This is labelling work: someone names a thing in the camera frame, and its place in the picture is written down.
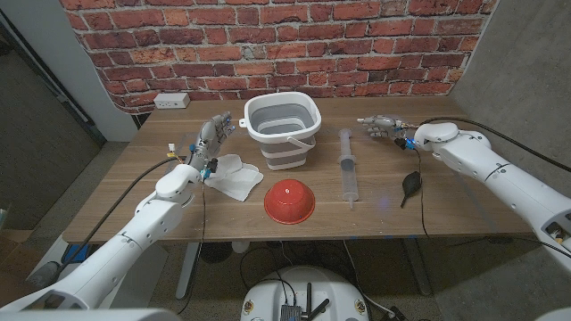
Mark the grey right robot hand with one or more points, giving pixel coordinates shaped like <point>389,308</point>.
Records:
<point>386,126</point>

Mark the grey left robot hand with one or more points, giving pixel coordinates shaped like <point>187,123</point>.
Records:
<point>207,145</point>

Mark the large clear plastic syringe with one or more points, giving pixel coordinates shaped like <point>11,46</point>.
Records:
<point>349,174</point>

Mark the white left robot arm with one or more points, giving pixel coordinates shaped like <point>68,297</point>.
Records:
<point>129,247</point>

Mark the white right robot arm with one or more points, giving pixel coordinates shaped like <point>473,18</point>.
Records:
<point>490,169</point>

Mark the white cloth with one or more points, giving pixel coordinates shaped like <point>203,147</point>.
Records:
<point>241,180</point>

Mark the white grey collapsible bucket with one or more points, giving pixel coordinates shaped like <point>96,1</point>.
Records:
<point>285,156</point>

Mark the red bowl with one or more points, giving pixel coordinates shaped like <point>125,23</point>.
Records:
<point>289,203</point>

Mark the white power outlet strip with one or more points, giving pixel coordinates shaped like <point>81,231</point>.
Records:
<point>171,101</point>

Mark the black rubber air blower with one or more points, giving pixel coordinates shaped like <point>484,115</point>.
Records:
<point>411,183</point>

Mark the white table leg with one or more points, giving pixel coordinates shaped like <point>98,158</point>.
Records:
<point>187,267</point>

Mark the brick print backdrop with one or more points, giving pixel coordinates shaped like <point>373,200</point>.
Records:
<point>285,40</point>

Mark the grey table leg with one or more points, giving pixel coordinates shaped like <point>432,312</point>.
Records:
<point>417,267</point>

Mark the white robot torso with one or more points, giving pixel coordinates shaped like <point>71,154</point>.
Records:
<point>267,294</point>

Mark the blue floor object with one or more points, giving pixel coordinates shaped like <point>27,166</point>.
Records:
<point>73,253</point>

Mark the grey module with black antennas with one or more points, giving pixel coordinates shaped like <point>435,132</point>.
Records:
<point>290,313</point>

